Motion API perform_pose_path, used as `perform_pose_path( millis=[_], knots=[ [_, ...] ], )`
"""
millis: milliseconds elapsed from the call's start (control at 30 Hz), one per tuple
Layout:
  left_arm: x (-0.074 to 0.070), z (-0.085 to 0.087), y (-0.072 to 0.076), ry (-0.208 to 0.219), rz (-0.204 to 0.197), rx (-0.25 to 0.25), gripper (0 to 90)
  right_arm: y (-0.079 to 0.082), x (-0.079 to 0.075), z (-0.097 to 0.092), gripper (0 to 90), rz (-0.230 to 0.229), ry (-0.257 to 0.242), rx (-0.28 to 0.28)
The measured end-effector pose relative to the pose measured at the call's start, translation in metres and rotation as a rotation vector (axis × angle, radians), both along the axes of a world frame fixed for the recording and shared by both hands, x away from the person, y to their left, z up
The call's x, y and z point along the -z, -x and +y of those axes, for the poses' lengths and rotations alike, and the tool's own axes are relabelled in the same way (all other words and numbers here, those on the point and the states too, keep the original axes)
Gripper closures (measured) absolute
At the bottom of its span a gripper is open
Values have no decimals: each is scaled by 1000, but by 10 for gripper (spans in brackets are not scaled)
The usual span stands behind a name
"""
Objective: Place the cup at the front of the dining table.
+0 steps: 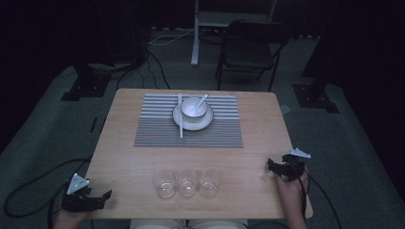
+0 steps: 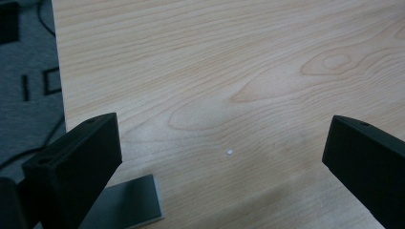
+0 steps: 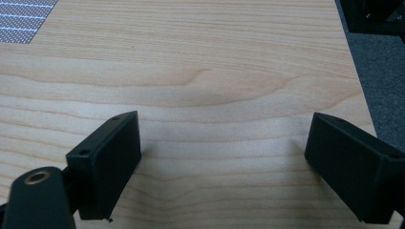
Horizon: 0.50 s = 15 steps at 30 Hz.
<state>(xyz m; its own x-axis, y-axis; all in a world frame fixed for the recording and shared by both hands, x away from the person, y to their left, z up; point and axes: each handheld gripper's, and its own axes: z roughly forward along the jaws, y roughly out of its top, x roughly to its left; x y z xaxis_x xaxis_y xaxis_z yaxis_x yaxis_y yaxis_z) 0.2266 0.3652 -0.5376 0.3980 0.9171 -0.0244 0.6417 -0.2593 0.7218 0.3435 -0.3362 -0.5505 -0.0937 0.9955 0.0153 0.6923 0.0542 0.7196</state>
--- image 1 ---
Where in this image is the black stand with base plate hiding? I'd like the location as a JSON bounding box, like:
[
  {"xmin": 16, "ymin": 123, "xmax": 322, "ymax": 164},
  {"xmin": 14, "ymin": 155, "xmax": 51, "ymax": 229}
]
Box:
[
  {"xmin": 60, "ymin": 61, "xmax": 113, "ymax": 102},
  {"xmin": 291, "ymin": 47, "xmax": 341, "ymax": 115}
]

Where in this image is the black floor cable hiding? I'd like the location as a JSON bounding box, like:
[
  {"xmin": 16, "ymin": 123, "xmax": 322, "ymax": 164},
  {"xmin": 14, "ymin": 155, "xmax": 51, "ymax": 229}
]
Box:
[{"xmin": 116, "ymin": 50, "xmax": 172, "ymax": 91}]

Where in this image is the white spoon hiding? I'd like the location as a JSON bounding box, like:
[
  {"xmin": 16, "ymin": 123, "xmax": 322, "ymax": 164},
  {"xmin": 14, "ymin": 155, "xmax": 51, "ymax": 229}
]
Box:
[{"xmin": 194, "ymin": 94, "xmax": 210, "ymax": 111}]

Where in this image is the clear drinking glass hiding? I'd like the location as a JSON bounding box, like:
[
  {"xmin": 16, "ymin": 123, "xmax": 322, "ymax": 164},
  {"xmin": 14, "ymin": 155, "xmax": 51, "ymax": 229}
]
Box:
[
  {"xmin": 199, "ymin": 169, "xmax": 222, "ymax": 198},
  {"xmin": 152, "ymin": 169, "xmax": 177, "ymax": 199},
  {"xmin": 176, "ymin": 168, "xmax": 201, "ymax": 198}
]

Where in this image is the white plate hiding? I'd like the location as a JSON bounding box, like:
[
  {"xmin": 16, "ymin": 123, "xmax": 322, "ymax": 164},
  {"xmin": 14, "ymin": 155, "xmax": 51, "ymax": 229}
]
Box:
[{"xmin": 172, "ymin": 101, "xmax": 215, "ymax": 132}]

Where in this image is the white floor cable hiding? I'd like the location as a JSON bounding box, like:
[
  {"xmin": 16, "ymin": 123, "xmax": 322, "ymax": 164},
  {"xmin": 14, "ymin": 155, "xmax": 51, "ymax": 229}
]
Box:
[{"xmin": 147, "ymin": 28, "xmax": 208, "ymax": 47}]

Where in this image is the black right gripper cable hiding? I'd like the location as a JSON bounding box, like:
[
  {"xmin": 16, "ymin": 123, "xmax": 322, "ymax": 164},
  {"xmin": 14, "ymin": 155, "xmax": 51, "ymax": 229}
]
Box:
[{"xmin": 288, "ymin": 156, "xmax": 343, "ymax": 229}]

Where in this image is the black folding chair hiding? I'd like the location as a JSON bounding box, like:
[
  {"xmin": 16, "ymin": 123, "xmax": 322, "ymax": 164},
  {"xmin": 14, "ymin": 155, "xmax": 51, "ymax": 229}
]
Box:
[{"xmin": 215, "ymin": 19, "xmax": 291, "ymax": 93}]

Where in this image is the person's left hand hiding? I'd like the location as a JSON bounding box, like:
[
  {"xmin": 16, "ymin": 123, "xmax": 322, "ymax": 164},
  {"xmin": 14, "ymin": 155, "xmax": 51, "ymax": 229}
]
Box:
[{"xmin": 53, "ymin": 208, "xmax": 92, "ymax": 229}]

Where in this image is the white chopstick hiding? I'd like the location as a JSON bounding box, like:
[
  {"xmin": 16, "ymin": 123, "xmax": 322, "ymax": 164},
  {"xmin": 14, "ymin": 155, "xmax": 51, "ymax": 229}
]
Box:
[
  {"xmin": 179, "ymin": 93, "xmax": 184, "ymax": 139},
  {"xmin": 177, "ymin": 93, "xmax": 182, "ymax": 139}
]

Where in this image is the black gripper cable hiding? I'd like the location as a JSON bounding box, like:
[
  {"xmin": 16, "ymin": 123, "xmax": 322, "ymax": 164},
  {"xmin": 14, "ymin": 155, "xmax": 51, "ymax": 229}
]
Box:
[
  {"xmin": 3, "ymin": 157, "xmax": 94, "ymax": 229},
  {"xmin": 288, "ymin": 156, "xmax": 343, "ymax": 229}
]

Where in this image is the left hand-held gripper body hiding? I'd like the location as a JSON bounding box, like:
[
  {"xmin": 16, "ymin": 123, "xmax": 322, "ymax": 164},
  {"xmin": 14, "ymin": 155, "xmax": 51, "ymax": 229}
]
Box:
[{"xmin": 61, "ymin": 173, "xmax": 107, "ymax": 214}]

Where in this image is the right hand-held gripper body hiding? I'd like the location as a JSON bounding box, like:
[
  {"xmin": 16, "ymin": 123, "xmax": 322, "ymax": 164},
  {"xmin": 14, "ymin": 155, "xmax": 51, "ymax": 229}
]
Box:
[{"xmin": 281, "ymin": 147, "xmax": 312, "ymax": 183}]

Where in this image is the white bowl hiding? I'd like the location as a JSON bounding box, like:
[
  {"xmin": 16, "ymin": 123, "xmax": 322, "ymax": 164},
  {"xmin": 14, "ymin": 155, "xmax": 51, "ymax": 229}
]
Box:
[{"xmin": 180, "ymin": 96, "xmax": 209, "ymax": 123}]

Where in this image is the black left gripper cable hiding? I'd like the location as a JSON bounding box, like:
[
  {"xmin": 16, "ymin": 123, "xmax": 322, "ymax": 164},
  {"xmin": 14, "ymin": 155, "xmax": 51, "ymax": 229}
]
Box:
[{"xmin": 3, "ymin": 157, "xmax": 94, "ymax": 229}]

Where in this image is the person's right hand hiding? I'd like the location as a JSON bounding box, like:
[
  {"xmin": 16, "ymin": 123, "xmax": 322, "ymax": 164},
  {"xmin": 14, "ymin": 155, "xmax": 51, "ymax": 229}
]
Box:
[{"xmin": 274, "ymin": 170, "xmax": 310, "ymax": 208}]

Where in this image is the white metal stand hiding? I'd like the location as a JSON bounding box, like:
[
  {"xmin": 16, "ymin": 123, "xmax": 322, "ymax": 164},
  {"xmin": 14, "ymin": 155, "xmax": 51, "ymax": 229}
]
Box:
[{"xmin": 190, "ymin": 0, "xmax": 279, "ymax": 67}]

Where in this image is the striped grey placemat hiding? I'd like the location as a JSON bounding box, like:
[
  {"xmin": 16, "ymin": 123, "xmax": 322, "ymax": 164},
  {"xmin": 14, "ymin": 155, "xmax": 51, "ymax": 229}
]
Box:
[{"xmin": 133, "ymin": 93, "xmax": 245, "ymax": 149}]

